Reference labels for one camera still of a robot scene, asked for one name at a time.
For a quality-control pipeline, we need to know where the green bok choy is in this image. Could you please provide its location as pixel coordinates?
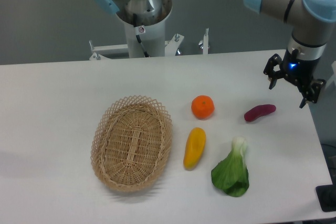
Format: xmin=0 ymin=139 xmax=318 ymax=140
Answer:
xmin=211 ymin=136 xmax=249 ymax=197

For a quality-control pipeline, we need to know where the woven wicker basket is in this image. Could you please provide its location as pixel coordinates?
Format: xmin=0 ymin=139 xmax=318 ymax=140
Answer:
xmin=90 ymin=95 xmax=172 ymax=193

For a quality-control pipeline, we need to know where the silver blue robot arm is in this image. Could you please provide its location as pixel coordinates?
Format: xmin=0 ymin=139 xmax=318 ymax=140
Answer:
xmin=243 ymin=0 xmax=335 ymax=108

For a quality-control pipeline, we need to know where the yellow mango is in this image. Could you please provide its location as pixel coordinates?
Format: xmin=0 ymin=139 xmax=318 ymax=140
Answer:
xmin=183 ymin=127 xmax=206 ymax=170

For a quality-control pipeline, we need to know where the black device at table edge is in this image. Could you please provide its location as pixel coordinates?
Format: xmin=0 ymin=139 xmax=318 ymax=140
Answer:
xmin=316 ymin=185 xmax=335 ymax=212

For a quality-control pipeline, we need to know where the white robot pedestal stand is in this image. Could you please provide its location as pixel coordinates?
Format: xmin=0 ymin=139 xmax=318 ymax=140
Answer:
xmin=88 ymin=0 xmax=212 ymax=61

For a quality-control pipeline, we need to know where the orange tangerine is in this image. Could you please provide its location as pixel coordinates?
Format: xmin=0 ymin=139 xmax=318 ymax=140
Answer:
xmin=191 ymin=95 xmax=215 ymax=119

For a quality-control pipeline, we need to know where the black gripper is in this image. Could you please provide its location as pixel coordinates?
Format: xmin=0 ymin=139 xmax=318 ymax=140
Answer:
xmin=263 ymin=49 xmax=327 ymax=108

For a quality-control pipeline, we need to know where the black cable on pedestal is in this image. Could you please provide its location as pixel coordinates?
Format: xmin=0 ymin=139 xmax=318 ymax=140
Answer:
xmin=132 ymin=13 xmax=150 ymax=58

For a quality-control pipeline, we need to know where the purple sweet potato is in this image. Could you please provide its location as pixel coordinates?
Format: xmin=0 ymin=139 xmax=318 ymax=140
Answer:
xmin=244 ymin=104 xmax=276 ymax=122

